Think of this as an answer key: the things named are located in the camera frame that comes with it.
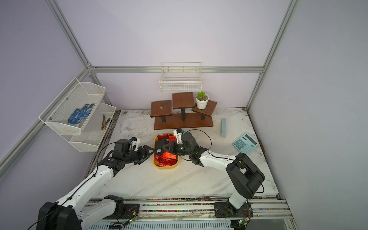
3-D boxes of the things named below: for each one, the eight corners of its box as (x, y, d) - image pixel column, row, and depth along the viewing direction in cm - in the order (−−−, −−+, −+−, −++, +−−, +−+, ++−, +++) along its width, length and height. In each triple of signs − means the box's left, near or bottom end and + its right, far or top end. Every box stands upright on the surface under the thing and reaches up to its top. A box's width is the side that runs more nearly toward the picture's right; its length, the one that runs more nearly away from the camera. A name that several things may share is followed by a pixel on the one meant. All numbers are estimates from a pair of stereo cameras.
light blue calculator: (244, 155, 96) (246, 153, 94) (232, 144, 102) (234, 141, 99) (257, 145, 102) (259, 142, 99) (245, 135, 107) (247, 132, 105)
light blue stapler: (220, 138, 106) (221, 133, 101) (220, 123, 115) (221, 118, 111) (224, 139, 105) (226, 134, 101) (224, 123, 115) (226, 118, 110)
